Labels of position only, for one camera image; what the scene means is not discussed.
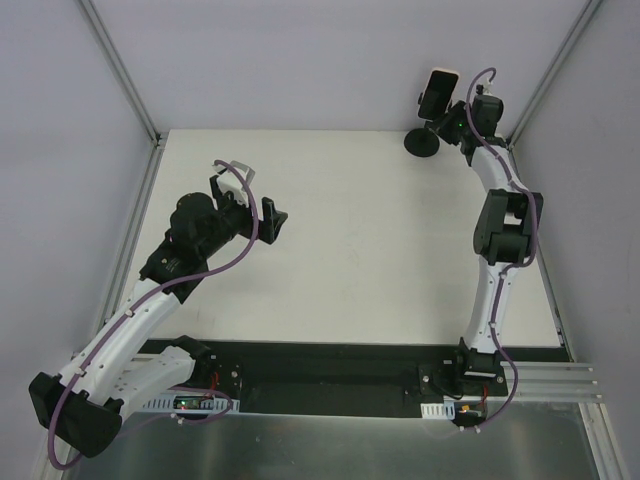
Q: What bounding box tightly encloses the phone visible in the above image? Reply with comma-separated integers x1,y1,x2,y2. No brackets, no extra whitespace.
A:
419,69,459,121

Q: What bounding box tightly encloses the white left cable duct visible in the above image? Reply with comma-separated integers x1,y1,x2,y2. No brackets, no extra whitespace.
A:
140,393,240,415

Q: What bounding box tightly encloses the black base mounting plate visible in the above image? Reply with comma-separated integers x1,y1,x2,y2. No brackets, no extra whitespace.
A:
134,338,516,416

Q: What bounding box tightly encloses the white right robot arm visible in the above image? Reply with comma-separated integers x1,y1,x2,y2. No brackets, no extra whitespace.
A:
430,94,544,400

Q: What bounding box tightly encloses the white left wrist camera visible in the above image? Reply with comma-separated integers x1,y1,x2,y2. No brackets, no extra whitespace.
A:
213,160,255,207

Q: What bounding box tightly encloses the aluminium table rail right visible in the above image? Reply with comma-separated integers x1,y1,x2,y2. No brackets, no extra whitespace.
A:
504,149,621,480

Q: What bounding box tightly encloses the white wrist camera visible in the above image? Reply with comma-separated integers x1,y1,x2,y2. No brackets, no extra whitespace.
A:
475,82,495,97
213,160,255,207

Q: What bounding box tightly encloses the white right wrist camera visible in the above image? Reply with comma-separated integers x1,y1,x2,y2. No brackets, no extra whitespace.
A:
475,82,495,97

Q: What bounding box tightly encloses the aluminium frame post left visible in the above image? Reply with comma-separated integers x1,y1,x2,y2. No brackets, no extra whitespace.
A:
75,0,162,146

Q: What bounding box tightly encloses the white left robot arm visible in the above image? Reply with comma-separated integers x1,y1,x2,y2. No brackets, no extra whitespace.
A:
28,170,288,458

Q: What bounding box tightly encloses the aluminium frame post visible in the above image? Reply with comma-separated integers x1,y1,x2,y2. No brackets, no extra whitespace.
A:
507,0,604,148
75,0,162,146

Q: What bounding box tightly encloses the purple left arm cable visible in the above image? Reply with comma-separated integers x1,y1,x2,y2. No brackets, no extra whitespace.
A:
44,160,261,470

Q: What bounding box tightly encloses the white cable duct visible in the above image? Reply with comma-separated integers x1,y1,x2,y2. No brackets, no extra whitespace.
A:
420,401,456,421
140,393,240,415

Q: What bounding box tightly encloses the black phone stand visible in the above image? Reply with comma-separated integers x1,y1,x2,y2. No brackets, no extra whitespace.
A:
403,90,440,158

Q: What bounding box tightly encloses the white right cable duct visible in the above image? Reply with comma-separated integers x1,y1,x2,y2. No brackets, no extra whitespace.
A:
420,401,456,421

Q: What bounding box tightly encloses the aluminium frame post right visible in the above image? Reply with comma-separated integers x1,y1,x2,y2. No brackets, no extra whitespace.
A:
507,0,604,148

